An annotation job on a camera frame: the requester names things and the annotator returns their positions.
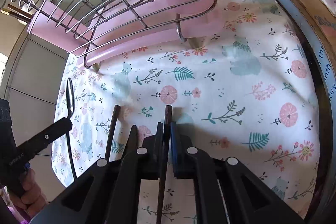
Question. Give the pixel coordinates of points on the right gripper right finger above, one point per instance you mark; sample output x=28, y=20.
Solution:
x=226, y=191

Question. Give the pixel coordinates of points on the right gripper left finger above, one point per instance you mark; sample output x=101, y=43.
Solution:
x=108, y=191

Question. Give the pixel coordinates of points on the black spoon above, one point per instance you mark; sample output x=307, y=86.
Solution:
x=70, y=100

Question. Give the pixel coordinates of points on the dark brown chopstick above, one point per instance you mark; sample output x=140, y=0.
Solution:
x=165, y=153

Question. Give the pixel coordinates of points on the dark chopstick gold band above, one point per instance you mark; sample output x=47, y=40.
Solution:
x=20, y=11

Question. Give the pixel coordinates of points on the grey kitchen cabinets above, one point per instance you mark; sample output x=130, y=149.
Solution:
x=31, y=73

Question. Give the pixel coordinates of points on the left hand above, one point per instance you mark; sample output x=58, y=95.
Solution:
x=33, y=200

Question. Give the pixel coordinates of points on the floral bear tablecloth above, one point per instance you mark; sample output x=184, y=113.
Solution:
x=245, y=91

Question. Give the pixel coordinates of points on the pink drip tray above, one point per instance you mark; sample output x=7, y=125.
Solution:
x=123, y=33

